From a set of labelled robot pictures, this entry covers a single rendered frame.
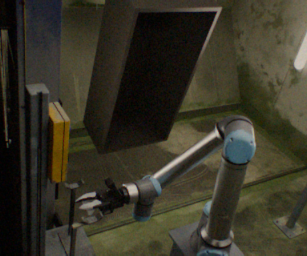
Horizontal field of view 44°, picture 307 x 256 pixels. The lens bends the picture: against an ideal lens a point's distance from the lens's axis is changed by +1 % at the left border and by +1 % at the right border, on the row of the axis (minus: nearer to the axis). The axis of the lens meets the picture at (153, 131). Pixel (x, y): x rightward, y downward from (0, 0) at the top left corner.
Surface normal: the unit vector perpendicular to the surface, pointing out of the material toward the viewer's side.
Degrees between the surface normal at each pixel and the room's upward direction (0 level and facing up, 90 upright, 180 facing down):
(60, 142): 90
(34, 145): 90
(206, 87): 57
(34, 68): 90
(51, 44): 90
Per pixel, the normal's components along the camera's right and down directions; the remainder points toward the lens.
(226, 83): 0.50, 0.02
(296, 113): -0.85, 0.15
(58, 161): 0.49, 0.55
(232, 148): -0.16, 0.41
